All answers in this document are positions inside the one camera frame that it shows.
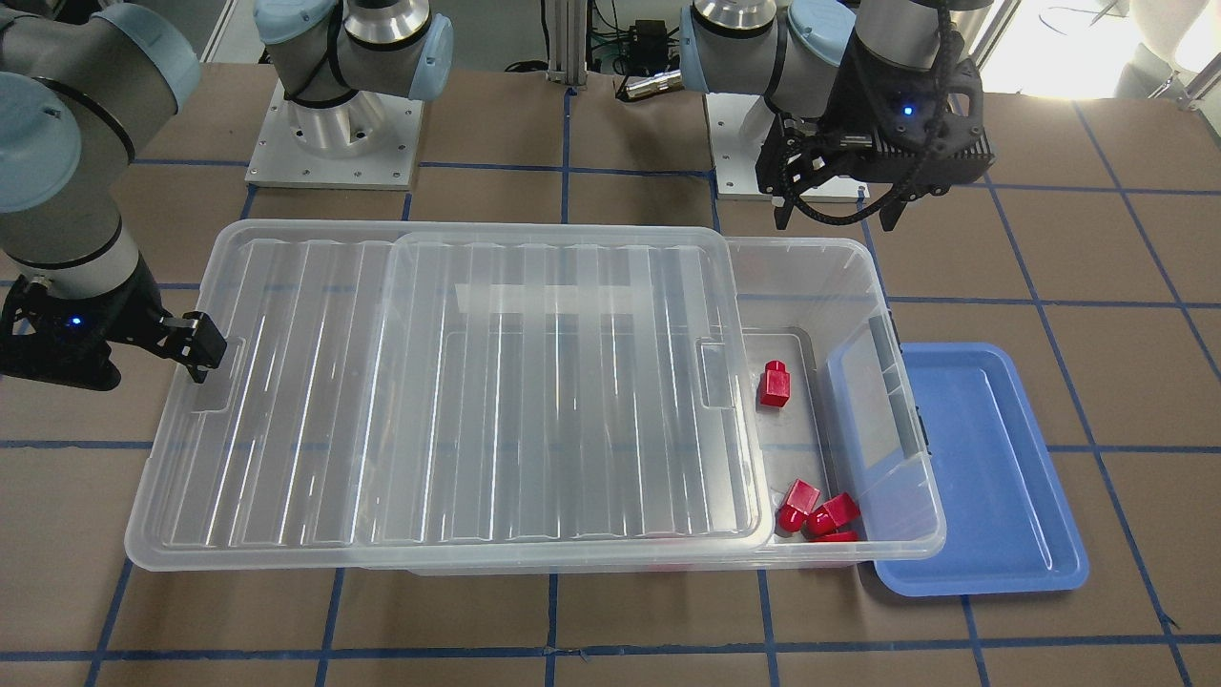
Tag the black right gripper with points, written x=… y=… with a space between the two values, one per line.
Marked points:
x=141 y=307

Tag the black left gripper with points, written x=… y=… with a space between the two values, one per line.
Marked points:
x=845 y=97

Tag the clear plastic box lid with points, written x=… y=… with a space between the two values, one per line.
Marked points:
x=263 y=465

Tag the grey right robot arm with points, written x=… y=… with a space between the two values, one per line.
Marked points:
x=80 y=102

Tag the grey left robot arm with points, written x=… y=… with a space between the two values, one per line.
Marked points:
x=789 y=56

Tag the clear plastic storage box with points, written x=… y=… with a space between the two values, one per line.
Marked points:
x=622 y=402

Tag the red block in cluster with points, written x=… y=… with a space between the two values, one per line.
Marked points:
x=796 y=507

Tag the blue plastic tray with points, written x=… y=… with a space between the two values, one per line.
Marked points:
x=939 y=447

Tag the aluminium frame post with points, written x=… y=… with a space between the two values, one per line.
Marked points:
x=567 y=25

